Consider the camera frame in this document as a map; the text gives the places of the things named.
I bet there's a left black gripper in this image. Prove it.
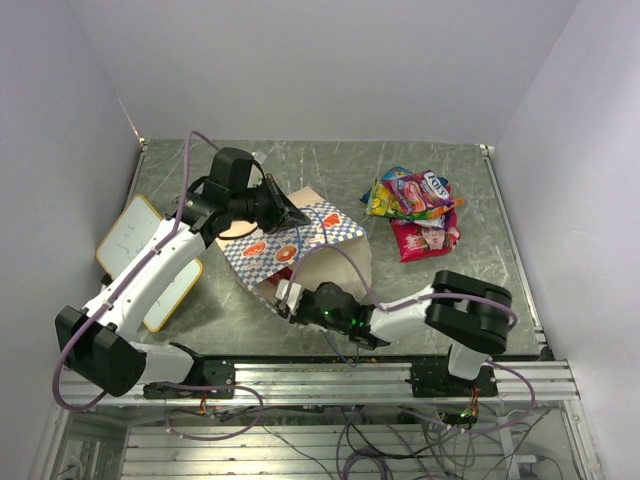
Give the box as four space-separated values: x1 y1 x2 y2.
230 174 312 235

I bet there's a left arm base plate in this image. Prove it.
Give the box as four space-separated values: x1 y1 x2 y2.
143 358 236 400

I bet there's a red chips bag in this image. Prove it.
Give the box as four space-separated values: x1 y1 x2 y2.
390 210 461 263

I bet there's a blue snack bag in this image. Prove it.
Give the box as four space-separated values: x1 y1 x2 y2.
360 166 412 204

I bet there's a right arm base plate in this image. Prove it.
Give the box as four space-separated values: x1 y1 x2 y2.
406 356 498 398

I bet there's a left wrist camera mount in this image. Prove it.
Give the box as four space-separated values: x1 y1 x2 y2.
253 151 267 164

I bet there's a green yellow candy packet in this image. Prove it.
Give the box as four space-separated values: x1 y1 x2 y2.
366 179 402 218

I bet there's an orange snack packet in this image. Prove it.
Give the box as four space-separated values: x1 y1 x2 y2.
441 196 465 211

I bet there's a magenta candy packet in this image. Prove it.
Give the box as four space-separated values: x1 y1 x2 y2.
383 170 455 216

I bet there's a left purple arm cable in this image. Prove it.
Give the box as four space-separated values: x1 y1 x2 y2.
51 130 221 413

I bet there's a small whiteboard yellow frame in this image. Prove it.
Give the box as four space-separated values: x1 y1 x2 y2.
96 194 204 332

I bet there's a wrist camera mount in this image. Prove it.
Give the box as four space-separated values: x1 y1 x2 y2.
253 151 267 164
275 279 304 314

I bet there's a blue checkered paper bag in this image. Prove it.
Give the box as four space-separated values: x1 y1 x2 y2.
214 186 374 369

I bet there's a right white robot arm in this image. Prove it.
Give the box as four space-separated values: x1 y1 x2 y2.
276 270 517 396

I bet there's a purple snack packet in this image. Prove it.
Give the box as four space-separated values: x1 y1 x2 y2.
390 214 449 230

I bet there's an aluminium frame rail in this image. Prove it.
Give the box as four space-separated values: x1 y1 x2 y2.
60 361 580 407

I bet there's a small red snack packet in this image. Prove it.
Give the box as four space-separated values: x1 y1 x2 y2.
268 267 292 286

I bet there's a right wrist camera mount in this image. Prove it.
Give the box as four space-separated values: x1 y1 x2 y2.
275 279 304 314

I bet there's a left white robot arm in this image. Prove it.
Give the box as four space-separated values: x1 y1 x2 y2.
52 147 310 400

